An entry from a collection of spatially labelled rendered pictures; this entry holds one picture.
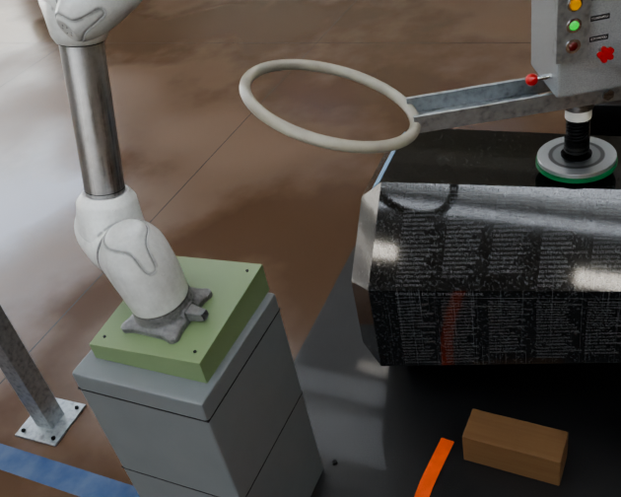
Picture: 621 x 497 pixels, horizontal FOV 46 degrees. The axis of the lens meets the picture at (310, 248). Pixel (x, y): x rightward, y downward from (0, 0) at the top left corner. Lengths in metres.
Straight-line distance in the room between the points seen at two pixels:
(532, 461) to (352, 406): 0.67
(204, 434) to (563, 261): 1.08
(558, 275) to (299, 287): 1.39
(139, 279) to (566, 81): 1.15
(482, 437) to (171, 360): 1.07
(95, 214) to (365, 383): 1.29
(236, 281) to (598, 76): 1.04
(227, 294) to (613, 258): 1.05
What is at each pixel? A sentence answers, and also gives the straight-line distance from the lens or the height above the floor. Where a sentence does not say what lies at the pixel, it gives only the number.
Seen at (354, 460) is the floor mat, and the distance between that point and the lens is 2.52.
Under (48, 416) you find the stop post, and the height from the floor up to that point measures 0.07.
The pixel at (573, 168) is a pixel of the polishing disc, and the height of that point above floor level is 0.88.
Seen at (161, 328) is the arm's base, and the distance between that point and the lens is 1.82.
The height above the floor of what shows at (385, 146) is 1.15.
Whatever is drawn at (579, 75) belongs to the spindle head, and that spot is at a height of 1.18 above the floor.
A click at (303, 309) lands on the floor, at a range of 3.09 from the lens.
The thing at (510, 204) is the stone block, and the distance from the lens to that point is 2.17.
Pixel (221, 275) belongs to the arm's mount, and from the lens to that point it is 1.92.
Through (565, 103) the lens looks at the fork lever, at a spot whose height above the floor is 1.09.
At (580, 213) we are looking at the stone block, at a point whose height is 0.78.
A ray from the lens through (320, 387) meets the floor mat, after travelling 2.75.
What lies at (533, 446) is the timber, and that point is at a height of 0.14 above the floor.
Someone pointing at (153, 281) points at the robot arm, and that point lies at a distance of 1.73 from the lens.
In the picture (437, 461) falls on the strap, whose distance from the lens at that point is 2.48.
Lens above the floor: 2.04
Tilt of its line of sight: 37 degrees down
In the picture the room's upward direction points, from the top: 13 degrees counter-clockwise
